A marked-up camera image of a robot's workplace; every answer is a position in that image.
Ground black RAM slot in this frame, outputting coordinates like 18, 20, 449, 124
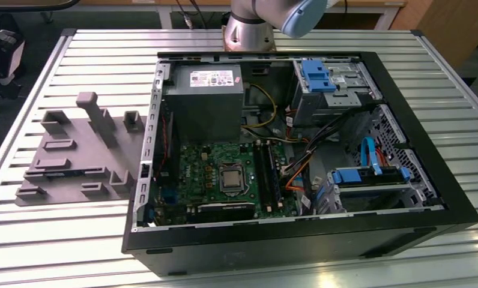
251, 140, 268, 212

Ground green motherboard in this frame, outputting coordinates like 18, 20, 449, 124
153, 140, 304, 224

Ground silver CPU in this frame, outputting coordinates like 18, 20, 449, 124
221, 171, 244, 187

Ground grey power supply unit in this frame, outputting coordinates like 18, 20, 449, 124
161, 63, 245, 143

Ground metal CPU socket cover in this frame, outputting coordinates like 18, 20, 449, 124
216, 163, 249, 196

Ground black graphics card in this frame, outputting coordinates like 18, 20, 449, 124
185, 201, 256, 224

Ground blue expansion slot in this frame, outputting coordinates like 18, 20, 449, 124
160, 186, 177, 206

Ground hard disk in blue carrier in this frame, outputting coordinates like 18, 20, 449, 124
328, 167, 411, 190

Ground metal drive cage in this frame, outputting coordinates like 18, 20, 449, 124
289, 59, 384, 127

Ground black open PC case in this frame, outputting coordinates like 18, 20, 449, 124
120, 50, 478, 277

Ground metal disk bay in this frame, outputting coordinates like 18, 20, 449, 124
324, 166, 440, 215

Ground grey parts rack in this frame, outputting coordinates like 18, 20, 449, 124
13, 91, 149, 208

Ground white framed wooden desk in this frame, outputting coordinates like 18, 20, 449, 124
153, 0, 408, 31

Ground wooden cabinet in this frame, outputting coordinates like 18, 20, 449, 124
391, 0, 478, 71

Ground yellow power wires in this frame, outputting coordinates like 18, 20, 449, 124
241, 83, 277, 130

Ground orange data wire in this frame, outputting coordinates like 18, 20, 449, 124
283, 167, 305, 192

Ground black wire bundle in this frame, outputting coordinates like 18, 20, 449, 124
284, 104, 380, 175

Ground blue drive bay bracket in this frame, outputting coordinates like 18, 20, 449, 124
300, 61, 336, 94

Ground blue flat data wire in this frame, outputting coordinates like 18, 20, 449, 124
360, 137, 384, 176

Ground black camera cable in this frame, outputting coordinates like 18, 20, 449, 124
173, 0, 208, 31

